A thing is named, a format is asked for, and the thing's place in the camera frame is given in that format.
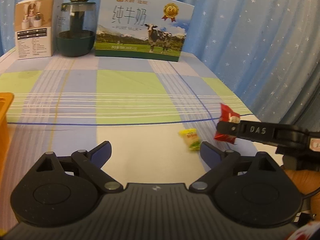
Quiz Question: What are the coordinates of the red brown snack bar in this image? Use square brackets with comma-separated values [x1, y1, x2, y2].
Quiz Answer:
[214, 103, 240, 144]

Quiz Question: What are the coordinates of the person's right hand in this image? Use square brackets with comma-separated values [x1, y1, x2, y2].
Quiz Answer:
[284, 170, 320, 221]

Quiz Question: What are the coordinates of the yellow candy packet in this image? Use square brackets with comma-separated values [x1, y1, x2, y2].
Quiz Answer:
[178, 128, 201, 151]

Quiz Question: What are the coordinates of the plaid tablecloth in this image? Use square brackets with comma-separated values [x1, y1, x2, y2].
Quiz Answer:
[0, 45, 283, 230]

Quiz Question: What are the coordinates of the blue star curtain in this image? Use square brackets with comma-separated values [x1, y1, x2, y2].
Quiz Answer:
[1, 0, 319, 131]

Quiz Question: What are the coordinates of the orange plastic basket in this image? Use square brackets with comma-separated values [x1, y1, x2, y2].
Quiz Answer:
[0, 92, 14, 175]

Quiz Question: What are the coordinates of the dark green glass jar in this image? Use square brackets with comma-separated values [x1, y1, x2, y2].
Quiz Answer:
[56, 0, 97, 57]

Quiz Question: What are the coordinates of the milk carton gift box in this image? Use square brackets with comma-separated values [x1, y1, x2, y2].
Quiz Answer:
[95, 0, 194, 62]

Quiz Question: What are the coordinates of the white product box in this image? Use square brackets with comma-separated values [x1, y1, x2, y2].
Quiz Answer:
[15, 0, 63, 60]

